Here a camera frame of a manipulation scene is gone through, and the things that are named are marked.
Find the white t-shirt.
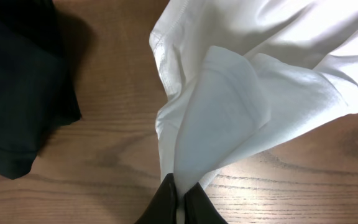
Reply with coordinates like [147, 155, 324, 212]
[149, 0, 358, 200]

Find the folded black garment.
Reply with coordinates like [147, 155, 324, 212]
[0, 0, 81, 179]

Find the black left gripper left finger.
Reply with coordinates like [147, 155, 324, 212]
[135, 173, 178, 224]

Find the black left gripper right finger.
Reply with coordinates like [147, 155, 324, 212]
[184, 183, 227, 224]

